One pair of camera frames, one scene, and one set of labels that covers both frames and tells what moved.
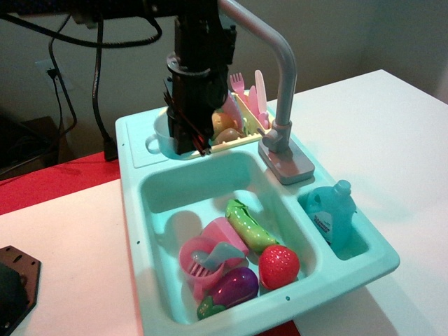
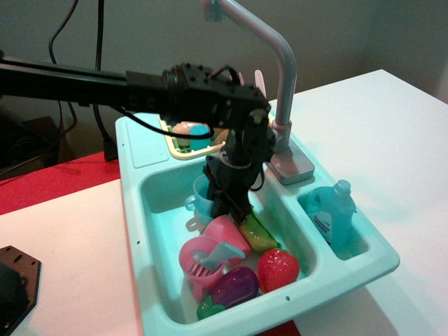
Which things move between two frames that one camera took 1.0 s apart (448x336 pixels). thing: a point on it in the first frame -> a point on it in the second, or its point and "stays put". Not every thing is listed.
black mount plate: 19,285 stays put
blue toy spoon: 220,253 stays put
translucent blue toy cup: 161,141 -> 199,203
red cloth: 49,183 stays put
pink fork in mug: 199,270 stays put
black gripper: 197,87 -> 230,176
